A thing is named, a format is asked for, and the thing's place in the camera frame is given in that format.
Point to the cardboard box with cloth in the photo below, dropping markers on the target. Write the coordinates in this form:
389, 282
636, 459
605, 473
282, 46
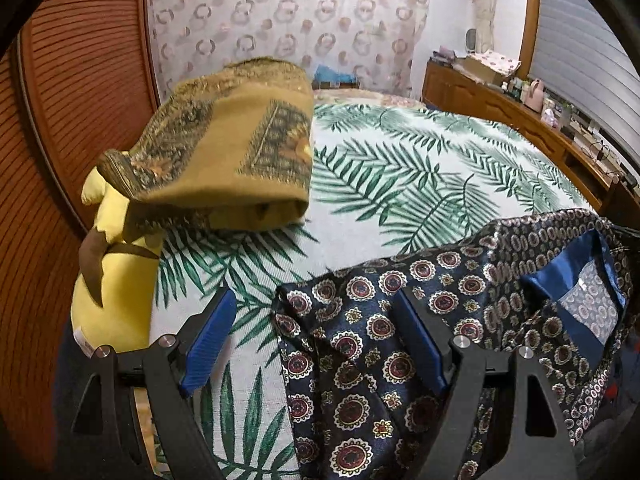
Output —
490, 67

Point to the yellow pillow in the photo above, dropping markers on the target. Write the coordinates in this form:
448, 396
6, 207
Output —
114, 291

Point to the floral bed blanket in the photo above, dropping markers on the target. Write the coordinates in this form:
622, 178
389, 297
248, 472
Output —
365, 97

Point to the pink tissue pack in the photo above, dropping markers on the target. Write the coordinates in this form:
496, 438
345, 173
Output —
548, 118

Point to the pink kettle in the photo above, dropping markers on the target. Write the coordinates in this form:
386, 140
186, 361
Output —
533, 96

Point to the navy patterned silk shirt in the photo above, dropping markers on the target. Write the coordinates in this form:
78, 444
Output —
562, 284

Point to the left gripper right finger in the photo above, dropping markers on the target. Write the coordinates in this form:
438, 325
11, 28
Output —
499, 415

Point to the grey window roller blind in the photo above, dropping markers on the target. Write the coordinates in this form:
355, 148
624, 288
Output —
579, 58

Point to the brown louvered wardrobe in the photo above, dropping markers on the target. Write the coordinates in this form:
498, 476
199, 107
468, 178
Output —
76, 80

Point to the palm leaf bed sheet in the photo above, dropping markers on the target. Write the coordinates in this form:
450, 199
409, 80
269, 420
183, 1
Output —
387, 181

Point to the folded mustard patterned cloth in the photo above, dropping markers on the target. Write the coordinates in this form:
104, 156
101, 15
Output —
228, 151

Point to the pink ring patterned curtain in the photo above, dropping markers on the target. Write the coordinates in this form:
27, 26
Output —
371, 41

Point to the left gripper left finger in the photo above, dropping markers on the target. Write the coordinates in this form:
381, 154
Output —
98, 433

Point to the long wooden sideboard cabinet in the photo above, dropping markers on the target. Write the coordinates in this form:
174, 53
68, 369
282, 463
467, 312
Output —
452, 92

